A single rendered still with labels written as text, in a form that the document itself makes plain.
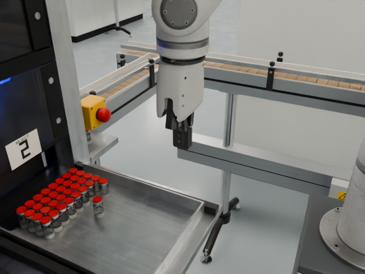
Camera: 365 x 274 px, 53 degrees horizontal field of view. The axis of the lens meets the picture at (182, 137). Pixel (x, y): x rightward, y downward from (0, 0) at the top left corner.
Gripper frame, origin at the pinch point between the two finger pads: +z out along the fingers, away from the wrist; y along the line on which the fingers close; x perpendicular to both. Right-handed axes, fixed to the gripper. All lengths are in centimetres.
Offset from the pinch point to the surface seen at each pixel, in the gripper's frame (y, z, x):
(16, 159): 9.6, 9.3, -34.7
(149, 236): 5.8, 22.1, -4.9
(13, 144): 9.3, 6.0, -34.7
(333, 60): -144, 25, 15
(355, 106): -82, 23, 29
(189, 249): 5.1, 22.3, 4.0
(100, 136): -24, 22, -40
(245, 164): -85, 61, -10
